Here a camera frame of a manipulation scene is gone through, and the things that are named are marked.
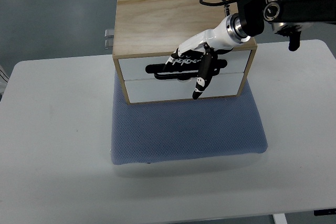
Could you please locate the white table leg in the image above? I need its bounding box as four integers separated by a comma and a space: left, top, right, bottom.
272, 214, 288, 224

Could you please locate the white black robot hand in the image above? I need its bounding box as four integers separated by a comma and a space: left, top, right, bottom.
165, 14, 250, 100

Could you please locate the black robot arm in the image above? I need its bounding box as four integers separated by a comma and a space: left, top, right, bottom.
199, 0, 335, 51

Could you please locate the wooden drawer cabinet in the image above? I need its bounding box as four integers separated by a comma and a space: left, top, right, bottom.
112, 0, 258, 105

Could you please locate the blue mesh cushion pad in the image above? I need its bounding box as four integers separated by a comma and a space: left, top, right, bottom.
111, 80, 268, 165

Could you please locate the white bottom drawer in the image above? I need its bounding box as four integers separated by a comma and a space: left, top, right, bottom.
124, 73, 244, 103

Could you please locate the black table control panel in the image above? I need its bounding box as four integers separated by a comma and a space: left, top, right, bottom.
313, 208, 336, 216

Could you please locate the white top drawer black handle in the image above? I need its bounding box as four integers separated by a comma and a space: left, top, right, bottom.
119, 50, 250, 80

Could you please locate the white shoe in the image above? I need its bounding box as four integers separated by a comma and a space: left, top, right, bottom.
0, 66, 9, 94

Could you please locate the grey metal clamp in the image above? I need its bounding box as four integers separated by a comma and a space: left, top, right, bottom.
104, 28, 114, 49

